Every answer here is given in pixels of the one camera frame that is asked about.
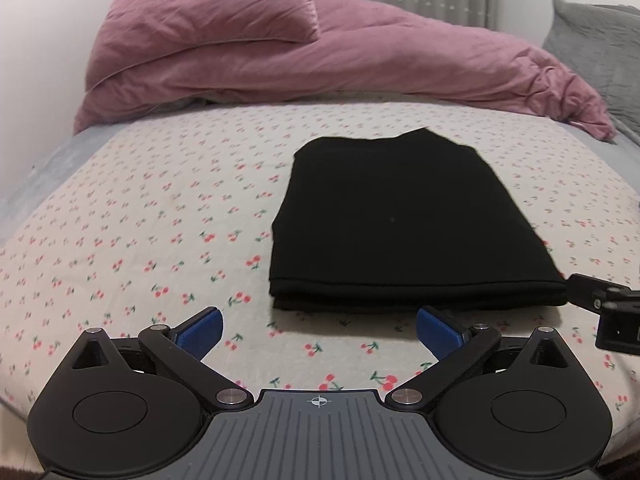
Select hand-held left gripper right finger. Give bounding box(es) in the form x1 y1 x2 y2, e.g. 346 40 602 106
386 306 569 409

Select pink pillow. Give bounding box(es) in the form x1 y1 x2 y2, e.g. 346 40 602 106
87 0 321 93

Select cherry print bed sheet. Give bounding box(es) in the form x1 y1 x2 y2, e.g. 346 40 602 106
0 100 640 441

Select grey quilted headboard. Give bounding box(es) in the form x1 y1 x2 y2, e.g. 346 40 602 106
542 0 640 146

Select pink duvet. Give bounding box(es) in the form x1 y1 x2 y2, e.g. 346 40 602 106
74 0 617 142

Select black pants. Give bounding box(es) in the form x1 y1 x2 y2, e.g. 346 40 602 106
268 127 568 313

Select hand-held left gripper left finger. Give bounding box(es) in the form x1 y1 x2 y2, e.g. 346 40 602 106
70 306 251 411

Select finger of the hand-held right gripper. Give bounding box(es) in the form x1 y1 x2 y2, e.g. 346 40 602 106
596 307 640 352
567 272 640 314

